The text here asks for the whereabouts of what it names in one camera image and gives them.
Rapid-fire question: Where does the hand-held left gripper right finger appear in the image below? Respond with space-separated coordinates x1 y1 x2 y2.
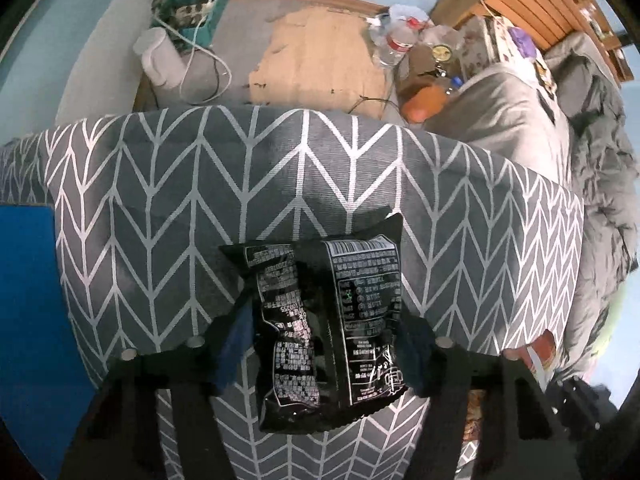
395 310 583 480

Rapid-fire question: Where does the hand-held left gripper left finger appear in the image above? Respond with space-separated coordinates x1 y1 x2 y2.
60 297 258 480

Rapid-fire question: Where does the black snack packet silver seam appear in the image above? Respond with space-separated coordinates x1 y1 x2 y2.
220 212 405 433

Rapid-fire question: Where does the red snack packet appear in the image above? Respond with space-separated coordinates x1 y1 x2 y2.
520 330 559 392

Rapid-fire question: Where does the grey chevron fabric stool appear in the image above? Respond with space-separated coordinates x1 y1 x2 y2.
0 105 586 480

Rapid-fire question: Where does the blue mat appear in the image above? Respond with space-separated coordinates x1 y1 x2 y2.
0 204 99 467

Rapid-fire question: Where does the orange bottle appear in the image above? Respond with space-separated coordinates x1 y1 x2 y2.
402 84 452 124

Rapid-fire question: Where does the grey quilted blanket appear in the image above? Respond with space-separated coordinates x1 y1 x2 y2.
542 32 640 378

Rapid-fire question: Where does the white cylinder appliance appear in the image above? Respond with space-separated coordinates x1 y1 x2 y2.
132 27 190 89

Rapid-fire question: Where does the brown cardboard sheet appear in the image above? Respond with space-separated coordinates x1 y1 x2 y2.
247 6 397 120

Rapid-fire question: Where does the clear plastic bottle red label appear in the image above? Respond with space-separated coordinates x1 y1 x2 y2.
370 4 436 67

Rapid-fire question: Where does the purple object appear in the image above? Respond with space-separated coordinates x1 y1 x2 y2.
509 26 540 59

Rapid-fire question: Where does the long light grey cushion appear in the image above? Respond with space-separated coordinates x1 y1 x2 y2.
54 0 172 127

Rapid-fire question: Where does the wooden slatted rack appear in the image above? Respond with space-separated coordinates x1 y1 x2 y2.
429 0 632 82

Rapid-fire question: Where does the black cable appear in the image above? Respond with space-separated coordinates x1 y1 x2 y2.
179 42 234 105

